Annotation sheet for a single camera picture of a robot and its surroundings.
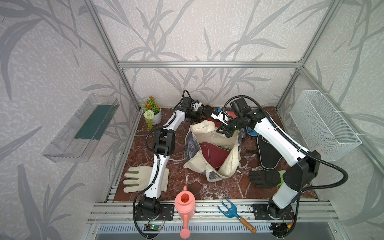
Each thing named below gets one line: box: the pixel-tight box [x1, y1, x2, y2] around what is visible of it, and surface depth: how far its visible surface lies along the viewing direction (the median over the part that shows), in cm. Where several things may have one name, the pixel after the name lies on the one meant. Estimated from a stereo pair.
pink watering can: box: [174, 185, 196, 239], surface depth 68 cm
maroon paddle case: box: [199, 142, 231, 170], surface depth 93 cm
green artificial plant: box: [141, 96, 162, 132], surface depth 102 cm
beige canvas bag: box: [183, 119, 245, 182], surface depth 75 cm
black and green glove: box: [248, 169, 287, 189], surface depth 86 cm
